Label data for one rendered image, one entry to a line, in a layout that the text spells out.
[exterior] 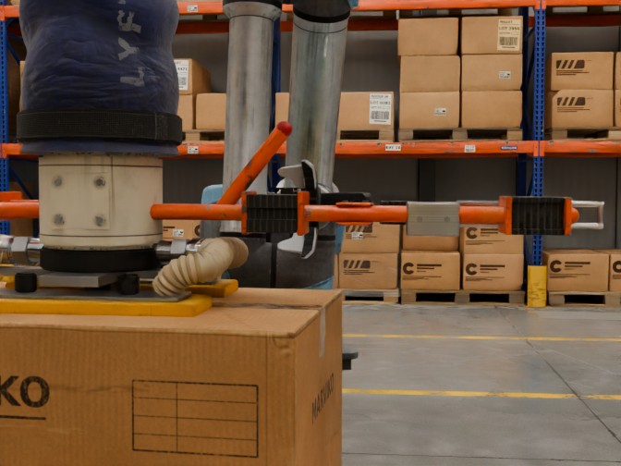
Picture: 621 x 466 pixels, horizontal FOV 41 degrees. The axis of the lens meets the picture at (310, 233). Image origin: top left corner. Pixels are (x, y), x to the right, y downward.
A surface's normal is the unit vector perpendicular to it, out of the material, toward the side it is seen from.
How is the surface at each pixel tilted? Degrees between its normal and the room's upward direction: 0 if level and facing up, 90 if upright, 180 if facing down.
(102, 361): 90
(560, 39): 90
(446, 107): 91
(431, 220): 90
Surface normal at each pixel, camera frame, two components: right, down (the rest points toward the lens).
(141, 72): 0.73, -0.15
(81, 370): -0.17, 0.05
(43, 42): -0.43, -0.11
